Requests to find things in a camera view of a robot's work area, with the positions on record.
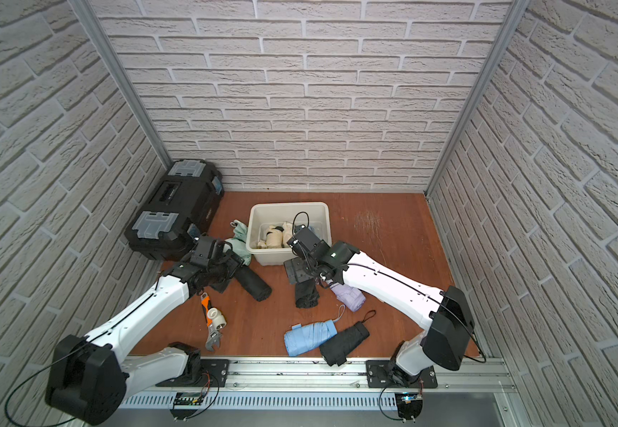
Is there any beige umbrella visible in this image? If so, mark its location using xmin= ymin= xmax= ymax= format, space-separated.
xmin=282 ymin=222 xmax=294 ymax=248
xmin=257 ymin=225 xmax=287 ymax=249

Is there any white plastic storage box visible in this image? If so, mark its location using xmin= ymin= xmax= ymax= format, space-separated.
xmin=246 ymin=202 xmax=332 ymax=266

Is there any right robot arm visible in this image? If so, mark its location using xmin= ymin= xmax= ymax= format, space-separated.
xmin=288 ymin=226 xmax=475 ymax=386

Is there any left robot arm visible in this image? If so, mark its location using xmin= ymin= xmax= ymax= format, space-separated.
xmin=44 ymin=237 xmax=245 ymax=425

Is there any black umbrella near box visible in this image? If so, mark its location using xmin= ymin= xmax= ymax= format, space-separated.
xmin=295 ymin=279 xmax=320 ymax=309

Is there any mint green folded umbrella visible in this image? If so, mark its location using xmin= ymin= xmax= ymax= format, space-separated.
xmin=224 ymin=220 xmax=252 ymax=266

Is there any black umbrella near left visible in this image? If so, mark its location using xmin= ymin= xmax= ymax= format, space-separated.
xmin=234 ymin=265 xmax=272 ymax=302

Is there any lilac folded umbrella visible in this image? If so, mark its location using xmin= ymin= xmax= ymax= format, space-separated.
xmin=330 ymin=284 xmax=366 ymax=312

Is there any light blue umbrella front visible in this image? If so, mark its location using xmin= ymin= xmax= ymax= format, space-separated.
xmin=284 ymin=304 xmax=346 ymax=357

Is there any black umbrella front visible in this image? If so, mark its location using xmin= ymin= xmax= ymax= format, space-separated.
xmin=319 ymin=310 xmax=377 ymax=367

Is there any white pipe fitting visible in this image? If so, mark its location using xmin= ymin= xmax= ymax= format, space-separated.
xmin=207 ymin=308 xmax=227 ymax=330

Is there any black plastic toolbox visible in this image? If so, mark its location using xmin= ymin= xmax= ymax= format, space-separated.
xmin=124 ymin=159 xmax=225 ymax=261

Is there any left controller board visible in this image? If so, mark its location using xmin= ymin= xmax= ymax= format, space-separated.
xmin=170 ymin=392 xmax=209 ymax=421

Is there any controller board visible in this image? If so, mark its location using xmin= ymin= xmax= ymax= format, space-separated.
xmin=170 ymin=392 xmax=209 ymax=421
xmin=394 ymin=393 xmax=424 ymax=423

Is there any right controller board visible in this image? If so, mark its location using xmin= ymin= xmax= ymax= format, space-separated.
xmin=394 ymin=393 xmax=424 ymax=423

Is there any orange handled adjustable wrench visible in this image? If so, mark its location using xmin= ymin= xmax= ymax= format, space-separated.
xmin=200 ymin=292 xmax=222 ymax=352

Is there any aluminium front rail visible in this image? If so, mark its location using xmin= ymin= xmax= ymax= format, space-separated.
xmin=76 ymin=354 xmax=518 ymax=395

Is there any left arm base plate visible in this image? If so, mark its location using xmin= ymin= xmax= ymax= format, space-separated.
xmin=156 ymin=358 xmax=230 ymax=387

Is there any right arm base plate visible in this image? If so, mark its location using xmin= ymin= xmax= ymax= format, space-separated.
xmin=365 ymin=359 xmax=438 ymax=390

